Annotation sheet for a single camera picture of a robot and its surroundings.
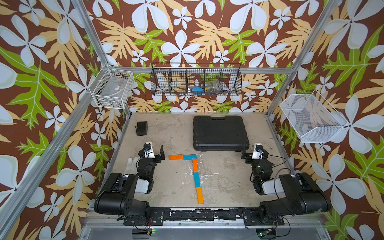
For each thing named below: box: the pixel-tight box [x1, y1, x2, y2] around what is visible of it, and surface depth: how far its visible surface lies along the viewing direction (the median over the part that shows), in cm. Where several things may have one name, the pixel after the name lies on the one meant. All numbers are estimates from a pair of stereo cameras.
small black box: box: [134, 121, 148, 136], surface depth 109 cm
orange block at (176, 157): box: [168, 154, 184, 161], surface depth 98 cm
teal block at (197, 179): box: [193, 172, 201, 188], surface depth 88 cm
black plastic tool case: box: [193, 115, 250, 152], surface depth 100 cm
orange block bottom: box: [196, 187, 204, 205], surface depth 82 cm
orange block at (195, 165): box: [192, 158, 199, 173], surface depth 95 cm
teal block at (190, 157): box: [183, 154, 198, 161], surface depth 97 cm
